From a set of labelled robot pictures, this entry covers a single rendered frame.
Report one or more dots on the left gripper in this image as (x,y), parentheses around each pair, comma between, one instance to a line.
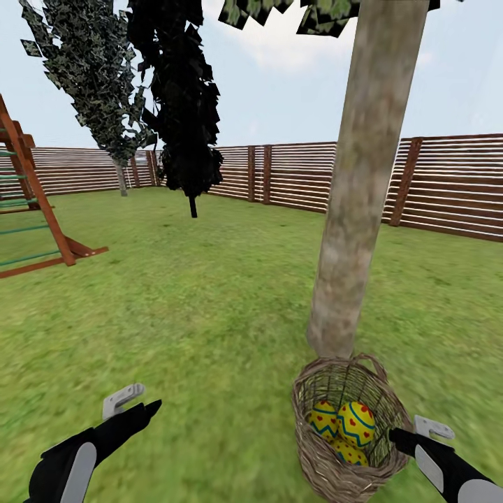
(132,421)

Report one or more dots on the wicker basket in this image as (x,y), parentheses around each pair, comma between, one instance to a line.
(330,477)

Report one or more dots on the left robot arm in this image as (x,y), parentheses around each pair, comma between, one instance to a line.
(64,474)

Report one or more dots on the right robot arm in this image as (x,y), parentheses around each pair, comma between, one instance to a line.
(454,478)

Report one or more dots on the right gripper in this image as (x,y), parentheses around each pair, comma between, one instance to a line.
(404,441)

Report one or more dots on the tree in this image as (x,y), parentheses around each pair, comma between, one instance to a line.
(385,50)
(187,120)
(93,66)

